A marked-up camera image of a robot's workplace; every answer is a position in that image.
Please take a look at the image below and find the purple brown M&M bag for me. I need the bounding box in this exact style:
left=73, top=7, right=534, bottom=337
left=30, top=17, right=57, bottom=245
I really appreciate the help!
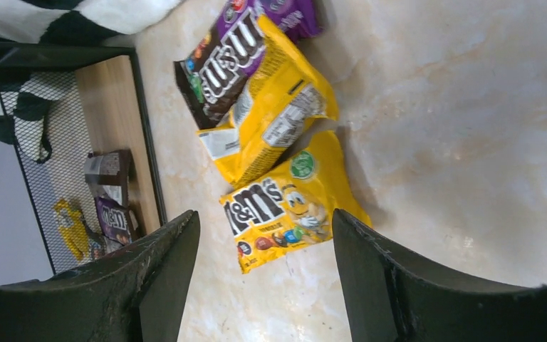
left=174, top=0, right=322, bottom=130

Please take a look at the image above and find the yellow candy bag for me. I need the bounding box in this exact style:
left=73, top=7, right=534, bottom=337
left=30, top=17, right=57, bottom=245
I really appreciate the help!
left=197, top=15, right=338, bottom=189
left=53, top=198, right=90, bottom=264

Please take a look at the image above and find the yellow peanut M&M bag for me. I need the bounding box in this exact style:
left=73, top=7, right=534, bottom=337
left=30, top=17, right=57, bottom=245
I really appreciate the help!
left=219, top=130, right=372, bottom=274

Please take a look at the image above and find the yellow candy bag back side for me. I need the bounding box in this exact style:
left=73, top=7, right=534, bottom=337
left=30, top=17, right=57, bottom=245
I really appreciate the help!
left=197, top=15, right=338, bottom=189

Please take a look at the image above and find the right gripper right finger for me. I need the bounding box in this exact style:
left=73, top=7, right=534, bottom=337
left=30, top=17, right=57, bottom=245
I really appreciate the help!
left=332, top=209, right=547, bottom=341

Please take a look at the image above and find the black white checkered pillow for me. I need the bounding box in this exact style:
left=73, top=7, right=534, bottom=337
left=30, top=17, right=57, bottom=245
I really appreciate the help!
left=0, top=1, right=180, bottom=163

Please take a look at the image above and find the brown M&M candy bag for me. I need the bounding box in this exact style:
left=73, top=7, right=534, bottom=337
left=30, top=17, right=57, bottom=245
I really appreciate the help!
left=83, top=150, right=132, bottom=207

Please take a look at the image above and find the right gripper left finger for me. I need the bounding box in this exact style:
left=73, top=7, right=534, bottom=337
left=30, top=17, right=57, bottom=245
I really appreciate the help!
left=0, top=210, right=200, bottom=341

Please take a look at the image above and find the yellow candy bag left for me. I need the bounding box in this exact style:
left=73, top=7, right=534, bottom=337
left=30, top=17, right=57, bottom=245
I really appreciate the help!
left=53, top=198, right=90, bottom=264

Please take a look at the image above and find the purple M&M candy bag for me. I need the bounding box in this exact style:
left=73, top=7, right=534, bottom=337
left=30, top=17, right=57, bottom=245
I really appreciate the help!
left=95, top=197, right=139, bottom=245

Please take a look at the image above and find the black wire shelf wooden top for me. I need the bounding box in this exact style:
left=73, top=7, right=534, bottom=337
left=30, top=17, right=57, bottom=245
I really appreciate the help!
left=0, top=43, right=167, bottom=285

